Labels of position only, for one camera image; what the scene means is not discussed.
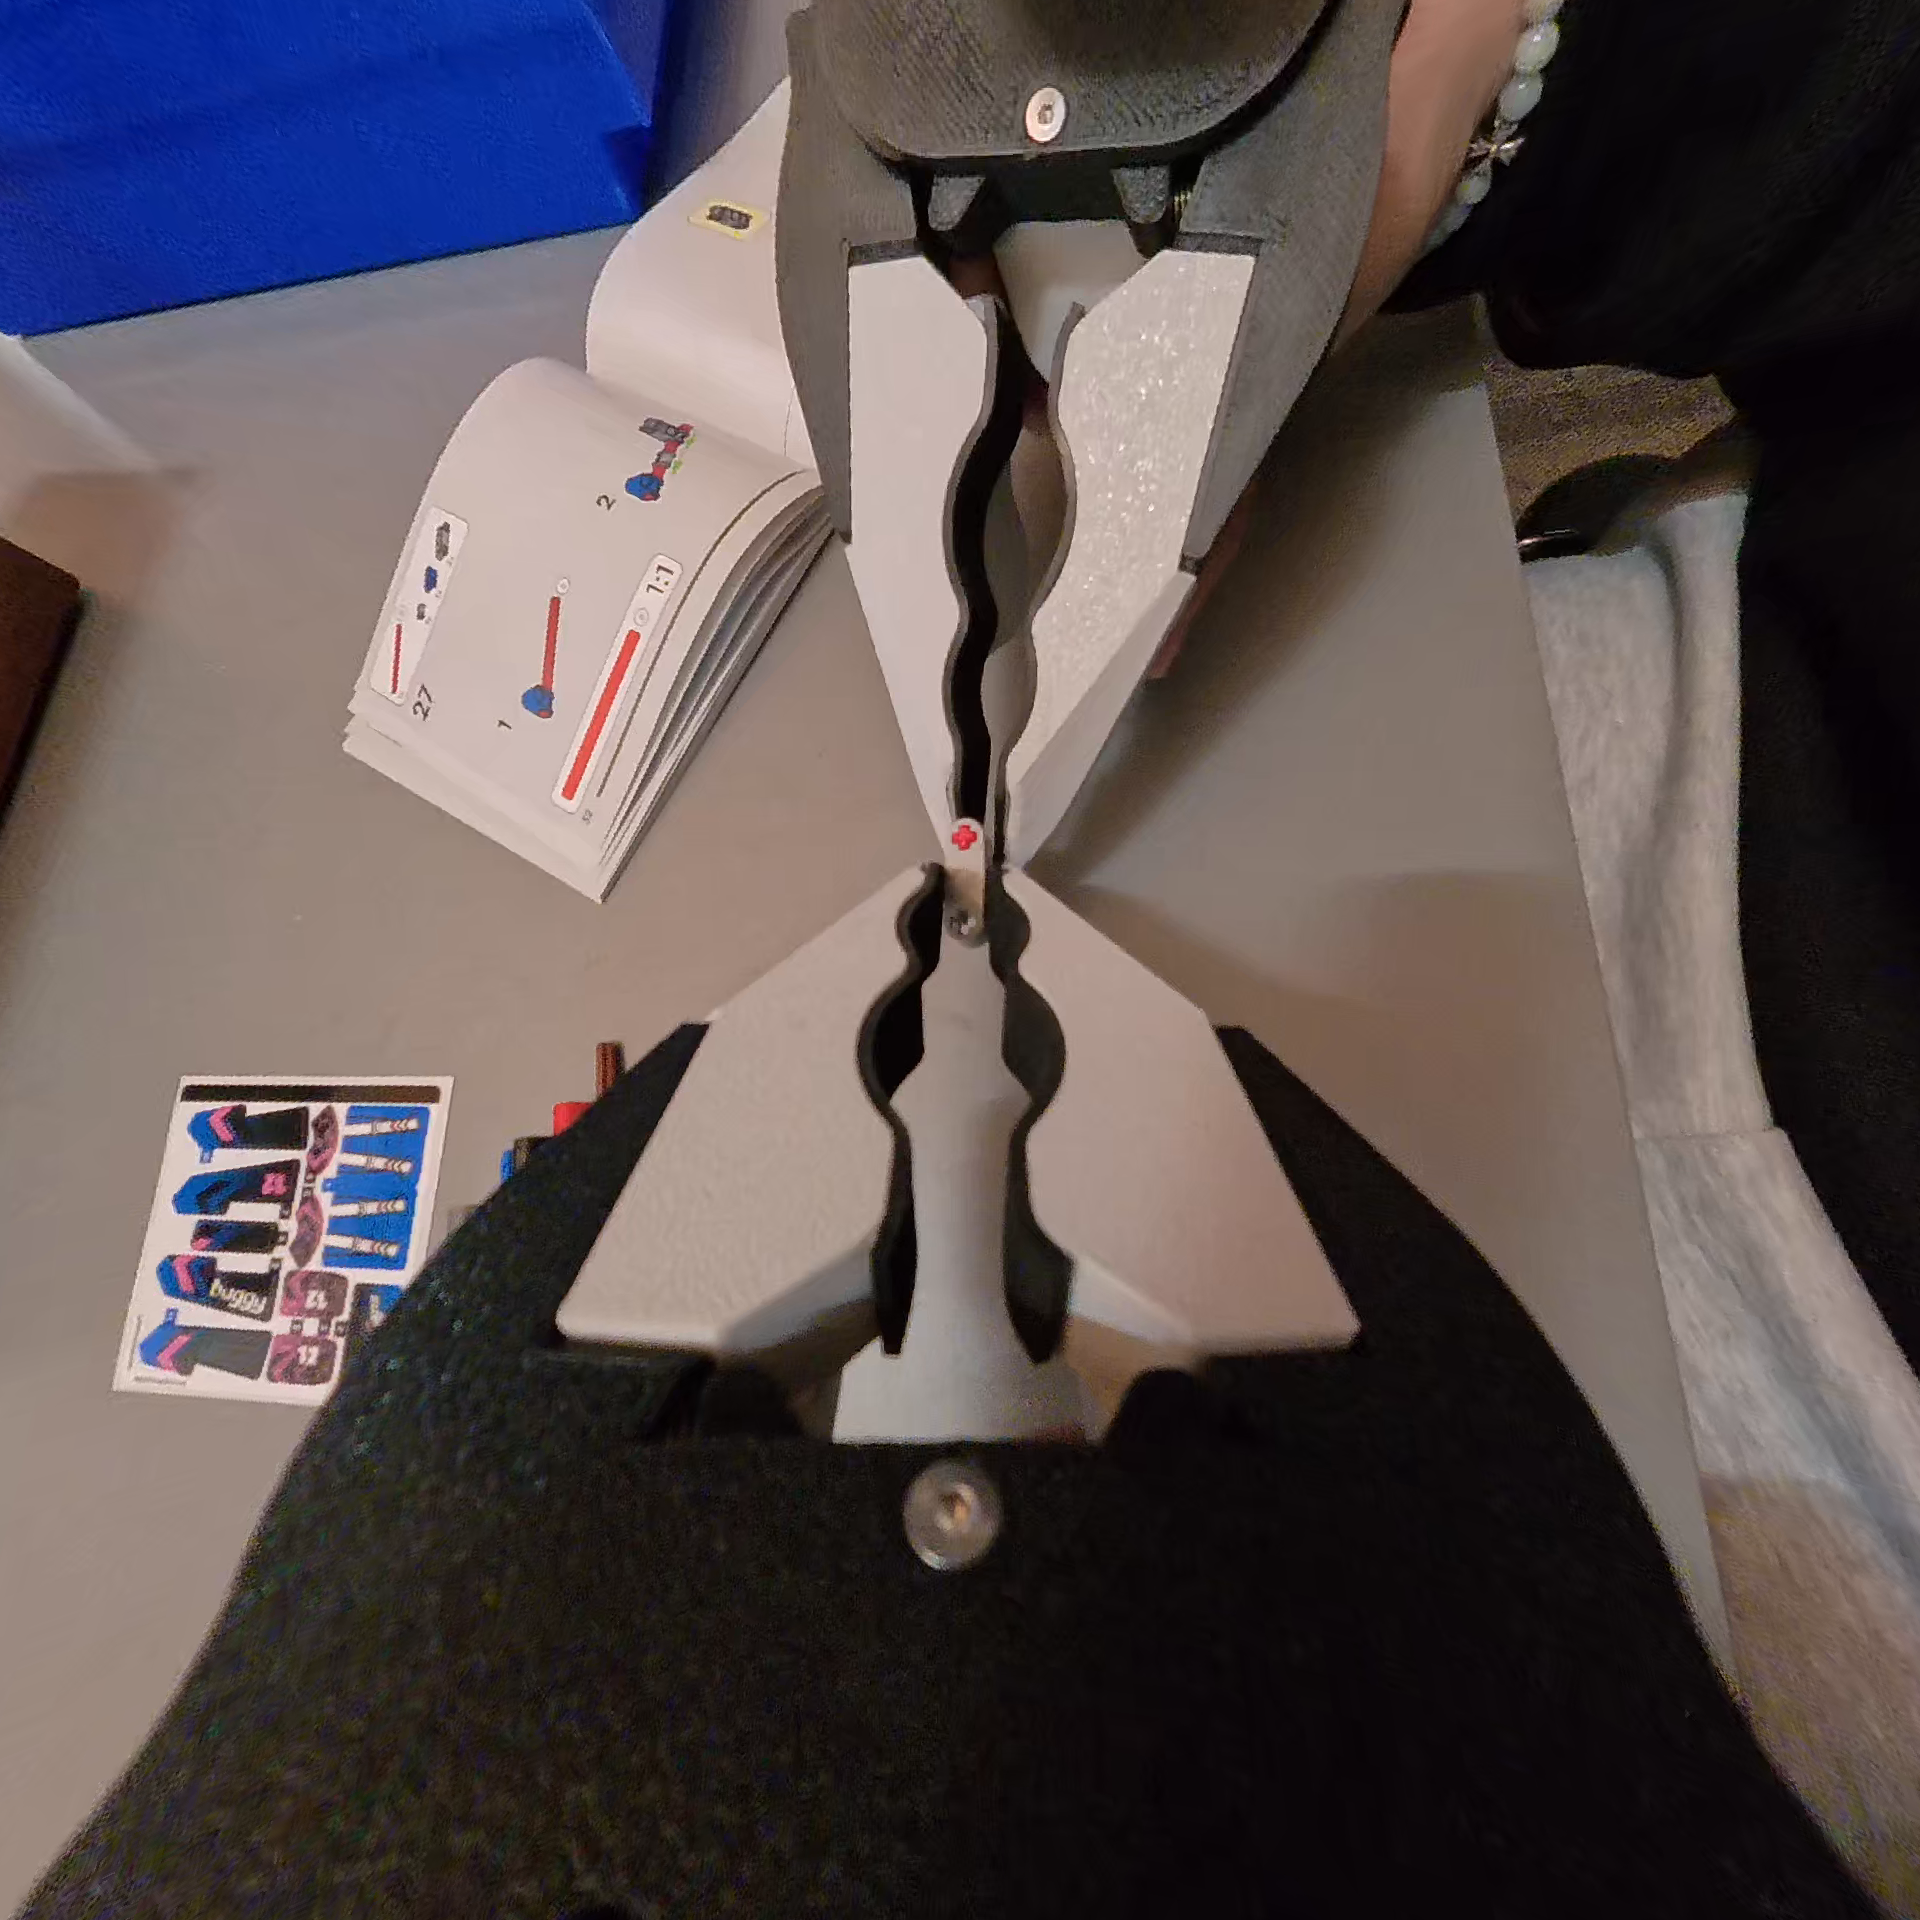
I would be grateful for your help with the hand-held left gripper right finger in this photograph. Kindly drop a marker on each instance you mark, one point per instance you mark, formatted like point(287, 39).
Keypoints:
point(1184, 1200)

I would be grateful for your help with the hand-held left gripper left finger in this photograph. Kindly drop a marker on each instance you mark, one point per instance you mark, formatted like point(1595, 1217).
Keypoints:
point(721, 1200)

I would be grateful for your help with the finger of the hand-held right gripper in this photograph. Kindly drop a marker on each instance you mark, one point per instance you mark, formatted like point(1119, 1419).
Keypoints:
point(902, 451)
point(1142, 451)

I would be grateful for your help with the grey and blue lego chassis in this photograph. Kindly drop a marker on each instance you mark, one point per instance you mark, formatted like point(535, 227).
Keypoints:
point(572, 1119)

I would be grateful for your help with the thin grey lego liftarm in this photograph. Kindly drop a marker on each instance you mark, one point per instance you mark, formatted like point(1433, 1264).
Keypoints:
point(968, 902)

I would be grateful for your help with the open lego instruction booklet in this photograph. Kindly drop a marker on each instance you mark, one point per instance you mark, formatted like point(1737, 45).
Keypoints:
point(510, 599)

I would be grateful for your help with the lego sticker sheet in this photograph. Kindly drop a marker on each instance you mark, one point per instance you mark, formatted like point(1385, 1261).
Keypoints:
point(283, 1243)

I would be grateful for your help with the person's right hand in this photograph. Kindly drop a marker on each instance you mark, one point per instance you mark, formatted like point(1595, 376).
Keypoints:
point(1425, 150)

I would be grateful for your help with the blue plastic storage bin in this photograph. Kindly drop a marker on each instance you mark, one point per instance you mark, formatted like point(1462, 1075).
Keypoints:
point(300, 136)

